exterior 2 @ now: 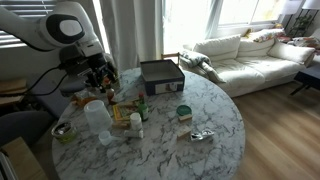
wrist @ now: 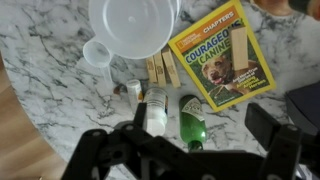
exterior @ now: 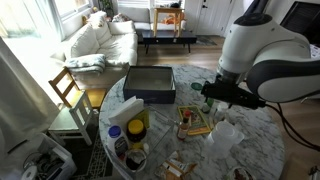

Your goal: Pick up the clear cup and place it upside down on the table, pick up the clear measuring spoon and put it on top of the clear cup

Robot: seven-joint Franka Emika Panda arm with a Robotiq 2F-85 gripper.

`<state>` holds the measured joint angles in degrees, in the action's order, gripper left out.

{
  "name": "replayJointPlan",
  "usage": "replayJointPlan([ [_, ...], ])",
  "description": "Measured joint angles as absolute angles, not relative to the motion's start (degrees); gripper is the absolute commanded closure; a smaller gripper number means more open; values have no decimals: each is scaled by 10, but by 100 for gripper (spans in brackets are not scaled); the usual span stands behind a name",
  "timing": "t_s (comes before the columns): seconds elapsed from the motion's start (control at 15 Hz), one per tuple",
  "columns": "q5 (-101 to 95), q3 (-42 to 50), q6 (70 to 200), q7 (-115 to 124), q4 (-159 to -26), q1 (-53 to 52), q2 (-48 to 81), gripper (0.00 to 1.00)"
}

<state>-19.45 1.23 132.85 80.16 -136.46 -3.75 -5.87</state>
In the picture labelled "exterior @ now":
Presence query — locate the open dark glass jar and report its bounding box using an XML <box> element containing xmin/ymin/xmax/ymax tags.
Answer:
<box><xmin>124</xmin><ymin>148</ymin><xmax>148</xmax><ymax>173</ymax></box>

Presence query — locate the white sofa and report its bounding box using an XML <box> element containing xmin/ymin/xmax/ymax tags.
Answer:
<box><xmin>51</xmin><ymin>11</ymin><xmax>139</xmax><ymax>89</ymax></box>

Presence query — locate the grey doormat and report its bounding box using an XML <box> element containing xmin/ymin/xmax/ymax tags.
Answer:
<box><xmin>196</xmin><ymin>34</ymin><xmax>218</xmax><ymax>47</ymax></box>

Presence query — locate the white tape roll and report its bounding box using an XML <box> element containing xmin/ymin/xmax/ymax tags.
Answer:
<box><xmin>21</xmin><ymin>165</ymin><xmax>38</xmax><ymax>180</ymax></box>

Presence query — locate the hot sauce bottle red cap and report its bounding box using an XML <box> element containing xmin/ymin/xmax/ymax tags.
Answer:
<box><xmin>176</xmin><ymin>109</ymin><xmax>192</xmax><ymax>140</ymax></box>

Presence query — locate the brown wooden chair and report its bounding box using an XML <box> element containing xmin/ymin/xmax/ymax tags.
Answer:
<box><xmin>48</xmin><ymin>66</ymin><xmax>108</xmax><ymax>109</ymax></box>

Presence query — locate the yellow packet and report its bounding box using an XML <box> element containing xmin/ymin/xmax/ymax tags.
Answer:
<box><xmin>133</xmin><ymin>108</ymin><xmax>151</xmax><ymax>130</ymax></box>

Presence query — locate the dark jar yellow lid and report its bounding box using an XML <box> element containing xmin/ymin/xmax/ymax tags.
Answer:
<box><xmin>126</xmin><ymin>119</ymin><xmax>148</xmax><ymax>144</ymax></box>

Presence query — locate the white curtain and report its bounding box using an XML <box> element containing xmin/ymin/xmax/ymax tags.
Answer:
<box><xmin>0</xmin><ymin>36</ymin><xmax>61</xmax><ymax>158</ymax></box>

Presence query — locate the small white chair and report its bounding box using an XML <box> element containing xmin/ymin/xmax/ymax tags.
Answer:
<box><xmin>47</xmin><ymin>91</ymin><xmax>94</xmax><ymax>147</ymax></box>

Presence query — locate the orange snack bag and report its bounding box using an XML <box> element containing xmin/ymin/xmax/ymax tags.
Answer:
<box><xmin>154</xmin><ymin>153</ymin><xmax>198</xmax><ymax>180</ymax></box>

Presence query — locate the dark patterned rug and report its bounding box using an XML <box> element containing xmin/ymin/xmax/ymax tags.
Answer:
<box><xmin>71</xmin><ymin>128</ymin><xmax>114</xmax><ymax>179</ymax></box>

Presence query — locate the white door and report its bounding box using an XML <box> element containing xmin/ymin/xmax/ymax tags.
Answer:
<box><xmin>194</xmin><ymin>0</ymin><xmax>236</xmax><ymax>36</ymax></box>

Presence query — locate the white loveseat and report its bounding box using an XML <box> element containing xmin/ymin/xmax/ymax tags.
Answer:
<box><xmin>117</xmin><ymin>6</ymin><xmax>188</xmax><ymax>33</ymax></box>

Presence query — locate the white napkin stack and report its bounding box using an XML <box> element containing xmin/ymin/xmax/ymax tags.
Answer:
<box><xmin>108</xmin><ymin>96</ymin><xmax>146</xmax><ymax>129</ymax></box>

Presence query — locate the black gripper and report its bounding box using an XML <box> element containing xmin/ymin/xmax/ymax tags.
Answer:
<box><xmin>200</xmin><ymin>79</ymin><xmax>267</xmax><ymax>110</ymax></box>

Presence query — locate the white plastic crate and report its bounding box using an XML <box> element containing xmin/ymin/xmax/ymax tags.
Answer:
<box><xmin>0</xmin><ymin>133</ymin><xmax>78</xmax><ymax>180</ymax></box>

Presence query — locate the white pill bottle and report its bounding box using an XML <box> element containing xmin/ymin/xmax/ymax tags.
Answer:
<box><xmin>213</xmin><ymin>101</ymin><xmax>230</xmax><ymax>123</ymax></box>

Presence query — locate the tall wooden stool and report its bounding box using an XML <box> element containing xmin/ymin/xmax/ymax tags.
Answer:
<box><xmin>153</xmin><ymin>7</ymin><xmax>185</xmax><ymax>38</ymax></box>

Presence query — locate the grey folded blanket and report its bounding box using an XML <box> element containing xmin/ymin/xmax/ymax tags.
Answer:
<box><xmin>64</xmin><ymin>53</ymin><xmax>107</xmax><ymax>75</ymax></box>

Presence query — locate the large clear plastic cup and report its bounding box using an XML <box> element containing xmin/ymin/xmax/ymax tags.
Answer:
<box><xmin>203</xmin><ymin>120</ymin><xmax>240</xmax><ymax>160</ymax></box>

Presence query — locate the small clear measuring cup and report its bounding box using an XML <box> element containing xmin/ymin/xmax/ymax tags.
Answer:
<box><xmin>235</xmin><ymin>130</ymin><xmax>245</xmax><ymax>145</ymax></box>

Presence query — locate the floral patterned pillow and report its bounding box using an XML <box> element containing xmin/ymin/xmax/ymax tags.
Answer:
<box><xmin>111</xmin><ymin>13</ymin><xmax>133</xmax><ymax>24</ymax></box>

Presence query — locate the dark hanging jacket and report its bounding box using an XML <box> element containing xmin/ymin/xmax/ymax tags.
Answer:
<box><xmin>244</xmin><ymin>0</ymin><xmax>269</xmax><ymax>16</ymax></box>

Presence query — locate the dark blue cardboard box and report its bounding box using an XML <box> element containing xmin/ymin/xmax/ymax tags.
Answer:
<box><xmin>122</xmin><ymin>65</ymin><xmax>177</xmax><ymax>104</ymax></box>

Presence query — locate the orange toy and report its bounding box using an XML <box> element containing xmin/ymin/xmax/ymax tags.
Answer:
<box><xmin>163</xmin><ymin>13</ymin><xmax>186</xmax><ymax>26</ymax></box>

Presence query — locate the black coffee table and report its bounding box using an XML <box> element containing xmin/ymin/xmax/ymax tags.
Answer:
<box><xmin>141</xmin><ymin>30</ymin><xmax>198</xmax><ymax>55</ymax></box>

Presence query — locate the green round lid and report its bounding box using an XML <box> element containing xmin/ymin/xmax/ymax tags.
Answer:
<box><xmin>190</xmin><ymin>82</ymin><xmax>204</xmax><ymax>92</ymax></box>

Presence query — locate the white jar blue lid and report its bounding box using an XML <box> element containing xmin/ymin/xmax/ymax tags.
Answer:
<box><xmin>107</xmin><ymin>125</ymin><xmax>130</xmax><ymax>158</ymax></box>

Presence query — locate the cream patterned pillow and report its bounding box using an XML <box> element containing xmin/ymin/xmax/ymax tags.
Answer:
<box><xmin>87</xmin><ymin>10</ymin><xmax>108</xmax><ymax>28</ymax></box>

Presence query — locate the green bottle red cap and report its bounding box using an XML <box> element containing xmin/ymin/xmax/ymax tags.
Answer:
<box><xmin>200</xmin><ymin>96</ymin><xmax>215</xmax><ymax>115</ymax></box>

